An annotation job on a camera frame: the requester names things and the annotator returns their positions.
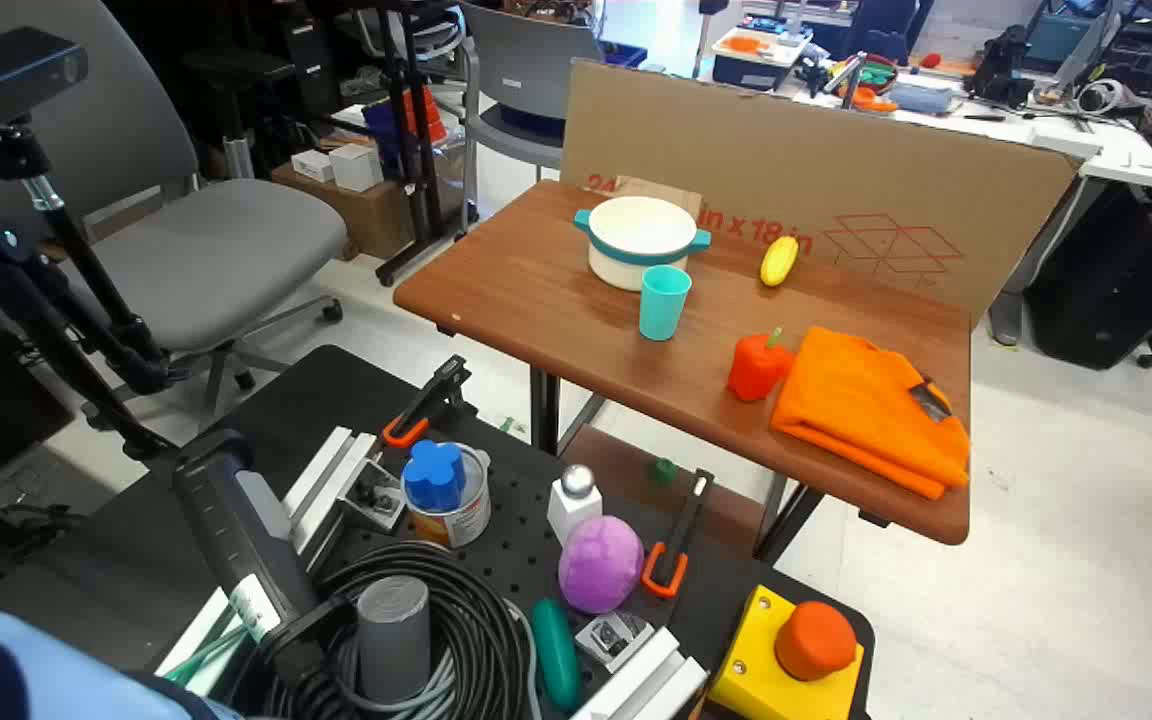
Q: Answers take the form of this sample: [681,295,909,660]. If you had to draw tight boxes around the purple toy ball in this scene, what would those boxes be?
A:
[554,512,647,619]

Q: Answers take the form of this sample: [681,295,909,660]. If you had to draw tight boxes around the black stereo camera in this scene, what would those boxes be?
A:
[0,23,91,152]

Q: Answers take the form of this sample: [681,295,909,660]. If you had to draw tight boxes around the coiled black cable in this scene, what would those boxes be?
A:
[252,534,551,720]

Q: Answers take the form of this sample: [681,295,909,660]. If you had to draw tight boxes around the yellow emergency stop box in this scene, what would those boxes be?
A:
[706,581,871,720]

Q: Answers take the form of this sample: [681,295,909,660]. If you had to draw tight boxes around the blue plastic cap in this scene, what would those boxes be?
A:
[398,436,473,517]

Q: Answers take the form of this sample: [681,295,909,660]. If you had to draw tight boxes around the folded orange cloth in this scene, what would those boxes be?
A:
[767,324,973,502]

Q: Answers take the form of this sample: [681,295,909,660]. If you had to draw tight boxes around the grey chair with metal legs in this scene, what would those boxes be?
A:
[461,0,608,183]

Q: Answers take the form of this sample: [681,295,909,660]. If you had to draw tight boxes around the aluminium extrusion bar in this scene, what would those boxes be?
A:
[283,425,385,565]
[152,570,286,701]
[573,623,710,720]

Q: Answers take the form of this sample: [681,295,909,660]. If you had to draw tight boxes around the white cluttered desk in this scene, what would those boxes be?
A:
[718,15,1152,191]

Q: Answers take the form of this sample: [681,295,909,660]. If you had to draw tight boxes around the open cardboard box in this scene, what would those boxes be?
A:
[267,133,473,265]

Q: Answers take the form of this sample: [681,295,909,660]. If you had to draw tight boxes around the grey padded office chair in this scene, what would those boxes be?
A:
[0,0,350,402]

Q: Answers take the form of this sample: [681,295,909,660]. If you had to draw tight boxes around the black clamp with orange handle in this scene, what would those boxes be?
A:
[636,468,715,605]
[381,352,476,454]

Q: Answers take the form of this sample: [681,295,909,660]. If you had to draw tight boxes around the black chair base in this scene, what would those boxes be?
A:
[0,338,881,720]

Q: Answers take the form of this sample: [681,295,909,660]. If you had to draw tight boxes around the teal oblong toy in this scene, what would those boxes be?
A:
[528,597,589,712]

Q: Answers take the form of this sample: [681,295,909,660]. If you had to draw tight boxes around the large cardboard sheet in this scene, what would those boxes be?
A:
[554,54,1087,333]

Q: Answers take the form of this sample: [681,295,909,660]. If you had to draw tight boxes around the black bag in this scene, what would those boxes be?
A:
[1021,175,1152,371]

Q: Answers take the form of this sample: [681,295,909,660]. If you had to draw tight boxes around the light blue fabric object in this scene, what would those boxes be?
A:
[0,605,247,720]

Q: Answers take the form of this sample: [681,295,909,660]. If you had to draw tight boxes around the dark grey rectangular block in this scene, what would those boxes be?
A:
[172,436,329,631]

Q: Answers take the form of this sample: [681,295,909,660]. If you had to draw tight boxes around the white pot with teal rim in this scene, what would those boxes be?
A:
[573,191,715,295]

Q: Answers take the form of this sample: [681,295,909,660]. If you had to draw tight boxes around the teal plastic cup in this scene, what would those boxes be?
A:
[636,265,695,346]

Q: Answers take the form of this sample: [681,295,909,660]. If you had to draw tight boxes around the black tripod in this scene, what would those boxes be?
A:
[371,0,473,290]

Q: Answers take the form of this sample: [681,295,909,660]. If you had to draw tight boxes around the small white bottle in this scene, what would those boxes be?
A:
[542,458,608,547]

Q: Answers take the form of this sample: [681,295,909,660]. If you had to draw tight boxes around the grey cylinder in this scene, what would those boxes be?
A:
[350,570,437,709]

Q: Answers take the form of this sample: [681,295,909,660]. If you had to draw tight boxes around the black camera stand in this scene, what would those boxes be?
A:
[0,114,206,465]

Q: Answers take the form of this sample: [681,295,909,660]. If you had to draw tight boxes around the red toy bell pepper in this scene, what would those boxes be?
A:
[722,327,796,406]

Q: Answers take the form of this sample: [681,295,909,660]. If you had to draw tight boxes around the brown wooden table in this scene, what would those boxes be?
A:
[393,175,975,565]

